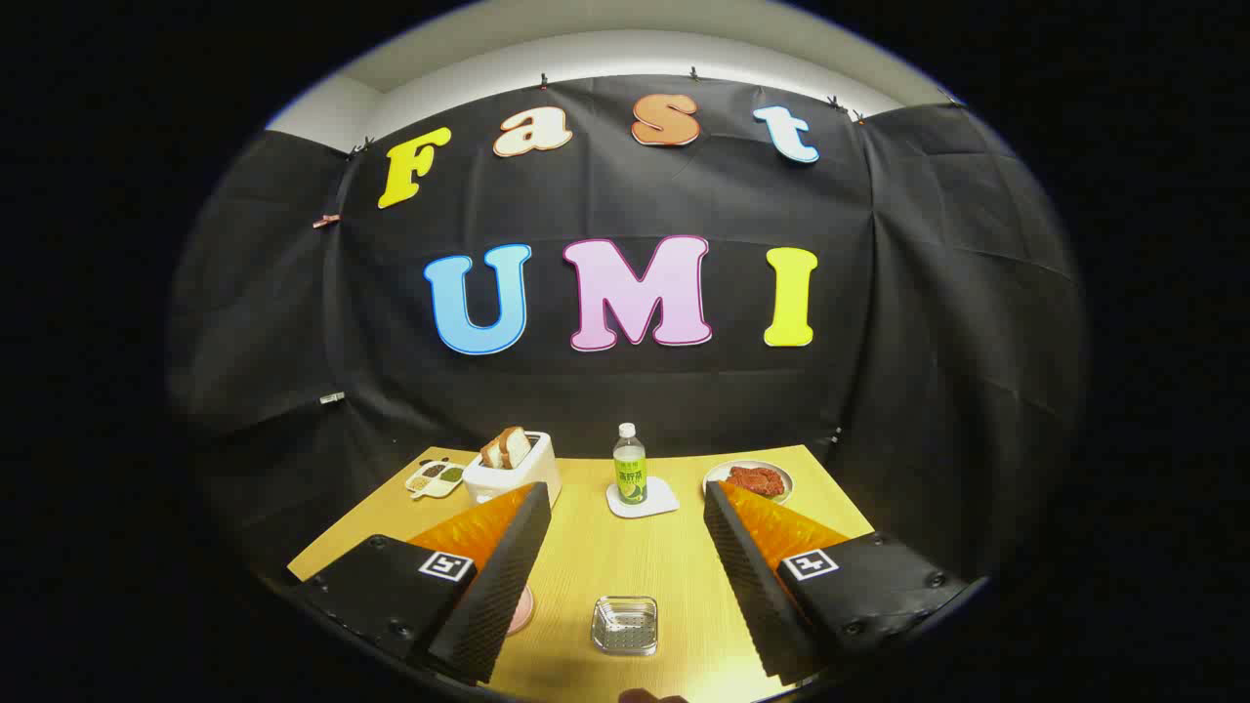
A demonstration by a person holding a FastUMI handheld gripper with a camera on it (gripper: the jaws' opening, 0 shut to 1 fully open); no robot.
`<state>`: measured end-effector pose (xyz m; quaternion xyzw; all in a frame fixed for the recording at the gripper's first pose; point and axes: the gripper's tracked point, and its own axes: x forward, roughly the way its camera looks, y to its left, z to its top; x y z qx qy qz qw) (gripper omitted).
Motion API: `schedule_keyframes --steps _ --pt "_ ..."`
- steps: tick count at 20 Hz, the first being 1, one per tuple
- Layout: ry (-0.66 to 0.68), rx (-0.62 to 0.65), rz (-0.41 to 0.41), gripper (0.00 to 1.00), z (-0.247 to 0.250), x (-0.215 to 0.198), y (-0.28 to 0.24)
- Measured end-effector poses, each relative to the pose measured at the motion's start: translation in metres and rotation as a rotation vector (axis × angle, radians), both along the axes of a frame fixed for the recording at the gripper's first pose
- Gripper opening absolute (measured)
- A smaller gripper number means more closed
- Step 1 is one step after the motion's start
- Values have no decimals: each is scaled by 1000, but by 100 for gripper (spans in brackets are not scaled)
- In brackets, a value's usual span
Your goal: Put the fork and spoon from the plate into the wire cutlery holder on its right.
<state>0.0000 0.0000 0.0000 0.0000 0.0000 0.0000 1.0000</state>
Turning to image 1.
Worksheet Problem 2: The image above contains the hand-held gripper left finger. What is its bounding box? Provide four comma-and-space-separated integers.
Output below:
286, 480, 553, 686

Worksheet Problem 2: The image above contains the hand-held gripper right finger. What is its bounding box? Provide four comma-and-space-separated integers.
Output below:
703, 479, 970, 686

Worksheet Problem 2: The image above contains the white toaster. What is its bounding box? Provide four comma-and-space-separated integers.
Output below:
462, 433, 563, 507

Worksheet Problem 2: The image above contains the brown meat piece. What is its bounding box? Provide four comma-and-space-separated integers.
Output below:
728, 466, 787, 498

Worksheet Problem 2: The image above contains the white plate with food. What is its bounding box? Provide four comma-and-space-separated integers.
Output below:
702, 460, 794, 505

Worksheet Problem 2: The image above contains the white square coaster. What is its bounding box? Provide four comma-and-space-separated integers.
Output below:
605, 476, 681, 518

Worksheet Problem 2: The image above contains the white divided seasoning dish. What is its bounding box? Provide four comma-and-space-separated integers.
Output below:
405, 459, 466, 500

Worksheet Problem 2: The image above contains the green label drink bottle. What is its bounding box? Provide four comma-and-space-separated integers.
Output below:
612, 423, 647, 506

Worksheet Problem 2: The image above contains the metal wire basket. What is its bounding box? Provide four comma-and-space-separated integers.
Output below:
591, 596, 659, 656

